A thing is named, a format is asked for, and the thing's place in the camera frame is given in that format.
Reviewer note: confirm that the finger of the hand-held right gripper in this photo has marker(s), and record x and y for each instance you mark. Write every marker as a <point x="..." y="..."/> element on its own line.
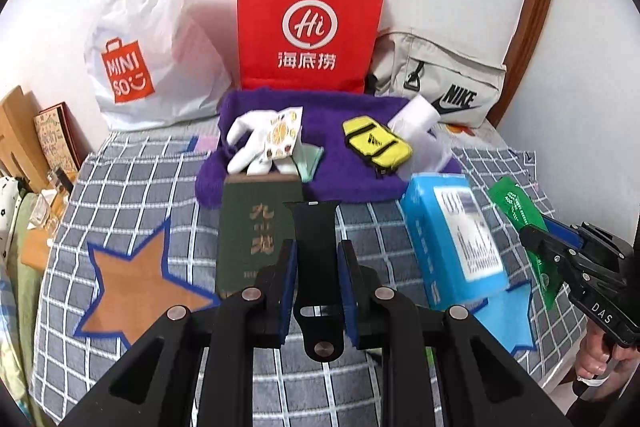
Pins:
<point x="542" y="247"/>
<point x="560" y="232"/>

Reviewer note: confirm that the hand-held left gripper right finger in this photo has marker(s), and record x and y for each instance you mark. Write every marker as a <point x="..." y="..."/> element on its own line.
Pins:
<point x="346" y="292"/>

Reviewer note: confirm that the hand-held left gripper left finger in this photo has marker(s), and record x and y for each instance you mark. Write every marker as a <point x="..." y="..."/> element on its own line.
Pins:
<point x="287" y="287"/>

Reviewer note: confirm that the clear plastic bag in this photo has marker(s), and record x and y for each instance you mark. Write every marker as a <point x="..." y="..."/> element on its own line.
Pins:
<point x="430" y="152"/>

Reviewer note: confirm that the white glove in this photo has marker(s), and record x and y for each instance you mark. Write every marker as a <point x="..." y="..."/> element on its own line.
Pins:
<point x="247" y="142"/>

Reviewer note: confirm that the fruit patterned packet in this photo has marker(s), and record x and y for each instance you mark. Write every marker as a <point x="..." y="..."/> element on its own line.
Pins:
<point x="285" y="134"/>

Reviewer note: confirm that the yellow pouch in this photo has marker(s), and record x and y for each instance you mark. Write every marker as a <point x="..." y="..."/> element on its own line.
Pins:
<point x="375" y="142"/>

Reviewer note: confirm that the person's right hand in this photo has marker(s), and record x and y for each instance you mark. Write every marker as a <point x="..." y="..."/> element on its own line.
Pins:
<point x="592" y="359"/>

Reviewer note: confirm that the dark green book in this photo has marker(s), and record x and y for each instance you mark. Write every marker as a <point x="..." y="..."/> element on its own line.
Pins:
<point x="252" y="237"/>

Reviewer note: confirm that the blue tissue pack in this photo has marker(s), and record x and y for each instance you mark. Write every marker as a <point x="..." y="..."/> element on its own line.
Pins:
<point x="430" y="232"/>

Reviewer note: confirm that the purple towel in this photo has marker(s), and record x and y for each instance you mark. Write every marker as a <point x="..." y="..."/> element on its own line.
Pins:
<point x="340" y="177"/>

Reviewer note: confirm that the orange printed cloth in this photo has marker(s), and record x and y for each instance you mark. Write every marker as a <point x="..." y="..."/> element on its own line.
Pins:
<point x="460" y="129"/>

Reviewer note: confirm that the pink cloth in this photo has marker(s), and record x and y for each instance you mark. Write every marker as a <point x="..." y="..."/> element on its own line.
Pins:
<point x="207" y="143"/>

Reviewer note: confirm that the grey checkered blanket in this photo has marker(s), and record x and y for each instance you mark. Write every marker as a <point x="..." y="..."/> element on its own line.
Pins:
<point x="150" y="197"/>

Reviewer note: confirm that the white packet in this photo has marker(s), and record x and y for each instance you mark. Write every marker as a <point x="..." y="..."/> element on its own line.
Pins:
<point x="415" y="112"/>

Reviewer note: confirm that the grey sling bag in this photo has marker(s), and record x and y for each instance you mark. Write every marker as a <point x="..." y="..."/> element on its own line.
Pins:
<point x="440" y="67"/>

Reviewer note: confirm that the dark perfume bottle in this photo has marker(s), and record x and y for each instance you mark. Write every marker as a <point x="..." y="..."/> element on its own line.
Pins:
<point x="62" y="179"/>

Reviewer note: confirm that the clear glass bottle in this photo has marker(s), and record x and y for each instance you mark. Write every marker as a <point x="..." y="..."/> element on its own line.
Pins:
<point x="45" y="209"/>

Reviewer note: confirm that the wooden nightstand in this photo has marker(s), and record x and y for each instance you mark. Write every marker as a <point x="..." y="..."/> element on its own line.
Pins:
<point x="35" y="254"/>

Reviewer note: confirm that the green bedding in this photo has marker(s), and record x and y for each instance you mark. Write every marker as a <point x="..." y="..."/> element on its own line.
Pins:
<point x="20" y="307"/>

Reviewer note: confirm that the patterned brown book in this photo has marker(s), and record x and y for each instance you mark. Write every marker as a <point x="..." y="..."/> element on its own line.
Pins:
<point x="55" y="137"/>

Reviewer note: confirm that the white spotted pillow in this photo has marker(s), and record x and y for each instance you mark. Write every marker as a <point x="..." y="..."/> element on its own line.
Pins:
<point x="9" y="207"/>

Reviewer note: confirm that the white plastic shopping bag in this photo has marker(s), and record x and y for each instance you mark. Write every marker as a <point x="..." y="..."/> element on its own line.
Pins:
<point x="150" y="7"/>

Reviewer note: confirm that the brown cardboard boards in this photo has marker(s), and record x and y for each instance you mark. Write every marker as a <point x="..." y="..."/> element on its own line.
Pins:
<point x="15" y="122"/>

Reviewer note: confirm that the curved wooden frame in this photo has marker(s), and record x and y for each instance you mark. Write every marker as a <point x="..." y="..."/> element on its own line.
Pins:
<point x="537" y="7"/>

